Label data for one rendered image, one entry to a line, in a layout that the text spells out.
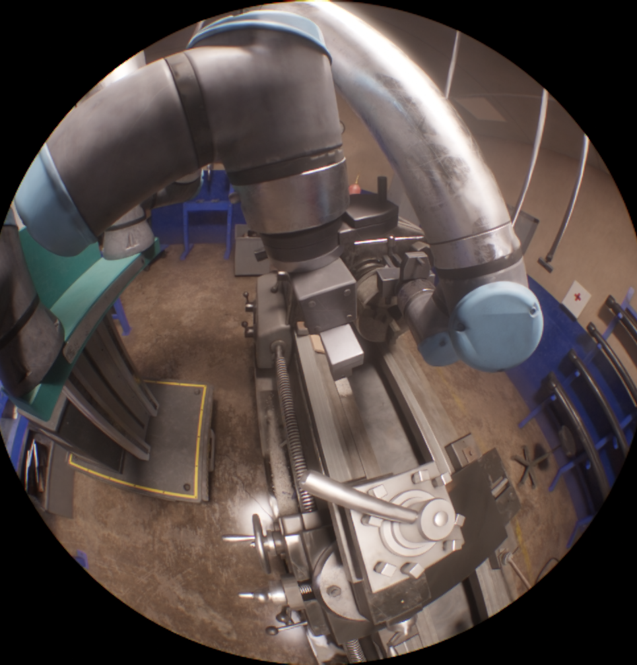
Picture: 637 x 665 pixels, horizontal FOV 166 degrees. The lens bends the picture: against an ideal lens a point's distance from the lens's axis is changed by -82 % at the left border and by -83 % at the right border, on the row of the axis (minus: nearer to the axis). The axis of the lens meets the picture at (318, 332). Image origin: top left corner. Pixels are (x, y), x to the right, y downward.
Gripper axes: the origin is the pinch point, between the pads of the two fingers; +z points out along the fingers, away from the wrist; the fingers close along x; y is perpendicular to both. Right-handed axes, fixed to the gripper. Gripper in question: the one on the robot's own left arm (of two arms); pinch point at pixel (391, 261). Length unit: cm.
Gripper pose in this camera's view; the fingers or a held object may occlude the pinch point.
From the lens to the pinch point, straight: 62.3
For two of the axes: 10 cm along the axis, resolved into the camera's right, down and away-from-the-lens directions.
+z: -0.4, -6.8, 7.3
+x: 9.9, -1.4, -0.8
